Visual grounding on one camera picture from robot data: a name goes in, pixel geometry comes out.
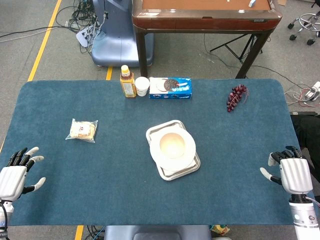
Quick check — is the brown wooden table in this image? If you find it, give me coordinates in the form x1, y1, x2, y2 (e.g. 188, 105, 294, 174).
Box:
131, 0, 283, 80

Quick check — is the grey robot torso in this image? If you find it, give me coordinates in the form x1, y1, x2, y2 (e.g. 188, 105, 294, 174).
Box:
103, 225, 213, 240

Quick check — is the yellow green packet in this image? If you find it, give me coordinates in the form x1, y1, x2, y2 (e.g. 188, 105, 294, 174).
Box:
209, 224, 231, 236

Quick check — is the bagged sandwich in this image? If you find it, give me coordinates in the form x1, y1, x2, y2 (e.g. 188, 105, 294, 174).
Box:
65, 118, 99, 144

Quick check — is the white adapter with cables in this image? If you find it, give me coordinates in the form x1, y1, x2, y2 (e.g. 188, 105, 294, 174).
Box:
284, 81, 320, 108

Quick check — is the metal rectangular tray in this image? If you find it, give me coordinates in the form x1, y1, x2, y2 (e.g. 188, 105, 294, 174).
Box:
145, 119, 202, 181

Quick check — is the black equipment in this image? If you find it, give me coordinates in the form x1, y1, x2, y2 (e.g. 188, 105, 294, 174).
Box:
289, 111, 320, 176

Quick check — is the blue table cloth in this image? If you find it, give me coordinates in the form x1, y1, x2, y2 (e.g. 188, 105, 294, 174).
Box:
0, 78, 320, 227

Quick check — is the black tripod stand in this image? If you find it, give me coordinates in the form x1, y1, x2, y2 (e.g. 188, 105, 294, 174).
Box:
209, 33, 264, 65

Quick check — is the white round plate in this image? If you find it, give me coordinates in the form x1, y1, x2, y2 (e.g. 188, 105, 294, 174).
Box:
149, 127, 197, 169

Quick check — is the yellow juice bottle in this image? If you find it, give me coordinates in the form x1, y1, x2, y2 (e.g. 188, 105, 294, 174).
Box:
119, 64, 138, 99

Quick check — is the white power strip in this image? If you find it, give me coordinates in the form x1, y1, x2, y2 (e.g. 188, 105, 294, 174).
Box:
75, 26, 99, 47

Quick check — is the white paper cup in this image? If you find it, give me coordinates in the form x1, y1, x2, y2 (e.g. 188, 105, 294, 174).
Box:
134, 76, 151, 97

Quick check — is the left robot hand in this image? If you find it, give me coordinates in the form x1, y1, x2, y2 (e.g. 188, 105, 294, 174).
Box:
0, 146, 47, 202

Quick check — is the black cable bundle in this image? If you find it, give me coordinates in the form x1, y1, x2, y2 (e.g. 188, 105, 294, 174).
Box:
55, 0, 101, 33

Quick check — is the blue cookie box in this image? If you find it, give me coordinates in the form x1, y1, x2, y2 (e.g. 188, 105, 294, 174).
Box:
148, 76, 193, 100

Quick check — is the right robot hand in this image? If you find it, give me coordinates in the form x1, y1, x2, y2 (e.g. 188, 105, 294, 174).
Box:
259, 145, 314, 195

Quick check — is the purple grape bunch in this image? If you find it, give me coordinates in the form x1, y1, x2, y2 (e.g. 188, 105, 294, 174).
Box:
226, 84, 250, 113

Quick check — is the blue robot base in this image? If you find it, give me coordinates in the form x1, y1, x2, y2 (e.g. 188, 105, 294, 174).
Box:
90, 0, 155, 68

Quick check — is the office chair base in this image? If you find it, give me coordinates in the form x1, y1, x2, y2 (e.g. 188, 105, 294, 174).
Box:
287, 12, 320, 46

